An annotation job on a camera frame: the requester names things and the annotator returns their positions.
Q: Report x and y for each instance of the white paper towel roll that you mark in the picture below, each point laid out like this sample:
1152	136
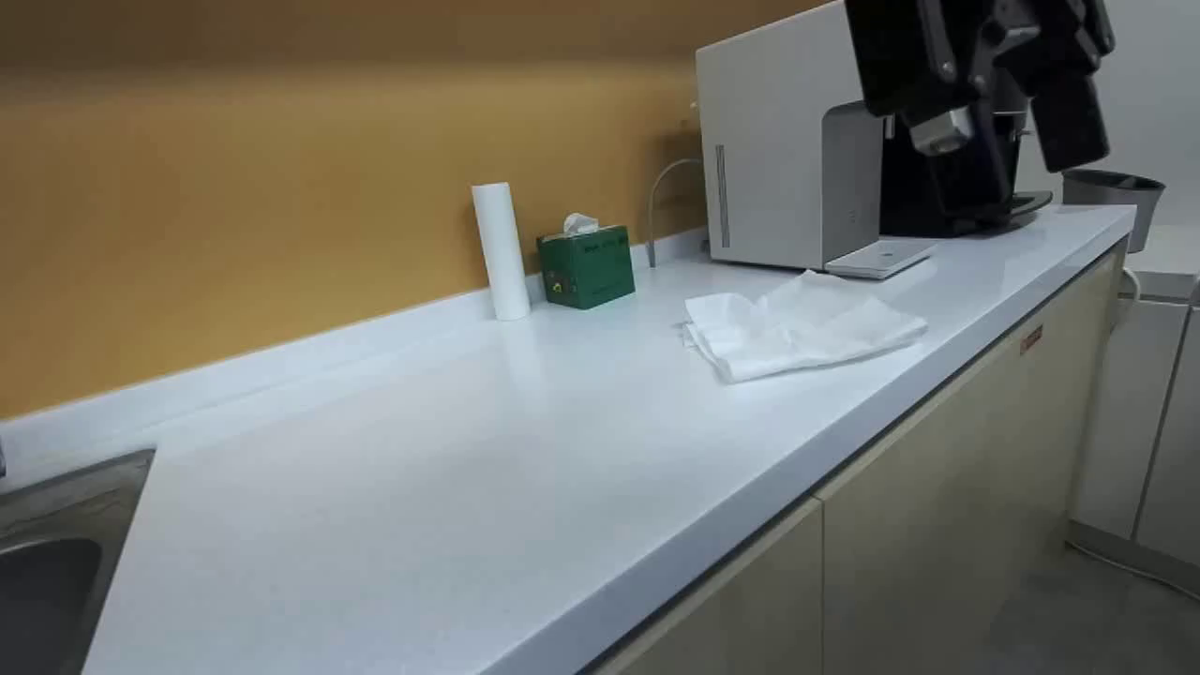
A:
499	244

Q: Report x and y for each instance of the beige lower cabinet doors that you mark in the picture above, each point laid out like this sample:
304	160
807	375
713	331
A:
907	555

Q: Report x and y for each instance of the white side cabinet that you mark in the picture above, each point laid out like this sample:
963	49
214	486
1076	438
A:
1143	460

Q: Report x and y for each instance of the white water dispenser appliance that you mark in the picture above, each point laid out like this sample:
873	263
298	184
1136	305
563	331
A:
794	160

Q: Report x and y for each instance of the stainless steel sink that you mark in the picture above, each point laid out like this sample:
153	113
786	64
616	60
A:
57	551

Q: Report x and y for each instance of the black coffee machine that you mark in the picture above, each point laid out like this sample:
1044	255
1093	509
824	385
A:
959	81

